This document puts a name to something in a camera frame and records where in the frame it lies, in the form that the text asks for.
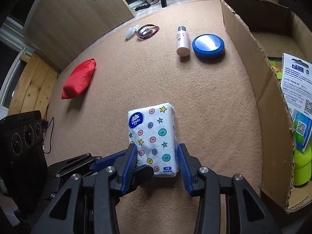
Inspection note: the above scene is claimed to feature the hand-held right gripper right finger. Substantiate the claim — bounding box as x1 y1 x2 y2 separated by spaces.
177 143 281 234

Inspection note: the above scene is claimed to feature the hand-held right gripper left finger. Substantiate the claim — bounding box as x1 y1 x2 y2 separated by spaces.
32 143 138 234

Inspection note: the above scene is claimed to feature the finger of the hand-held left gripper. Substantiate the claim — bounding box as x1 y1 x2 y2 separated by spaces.
54 150 128 178
128 165 154 191

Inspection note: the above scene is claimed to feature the star print tissue pack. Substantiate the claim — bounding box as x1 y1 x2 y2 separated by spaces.
127 102 179 178

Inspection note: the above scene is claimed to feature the red pouch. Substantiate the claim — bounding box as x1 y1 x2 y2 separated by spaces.
61 58 97 100

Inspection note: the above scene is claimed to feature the cardboard box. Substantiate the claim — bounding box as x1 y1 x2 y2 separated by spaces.
219 0 312 212

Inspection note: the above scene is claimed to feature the green tube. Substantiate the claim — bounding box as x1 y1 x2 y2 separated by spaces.
268 61 312 187

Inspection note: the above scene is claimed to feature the small pink bottle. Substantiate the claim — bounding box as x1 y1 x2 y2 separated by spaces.
176 26 190 56

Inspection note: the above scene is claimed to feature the blue card package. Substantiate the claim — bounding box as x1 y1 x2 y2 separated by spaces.
279 52 312 153

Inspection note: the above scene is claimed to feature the pine plank board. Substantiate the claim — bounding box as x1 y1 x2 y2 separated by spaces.
7 52 60 117

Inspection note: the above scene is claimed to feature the blue round tin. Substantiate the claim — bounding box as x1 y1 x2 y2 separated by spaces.
192 34 225 60

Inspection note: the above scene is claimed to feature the light wood panel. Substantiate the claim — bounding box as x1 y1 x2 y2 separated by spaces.
24 0 136 70

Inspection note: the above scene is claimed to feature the black power strip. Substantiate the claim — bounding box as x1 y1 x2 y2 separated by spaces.
133 2 151 11

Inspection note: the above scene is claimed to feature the coiled red cable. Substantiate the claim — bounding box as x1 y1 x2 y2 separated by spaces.
136 24 160 40

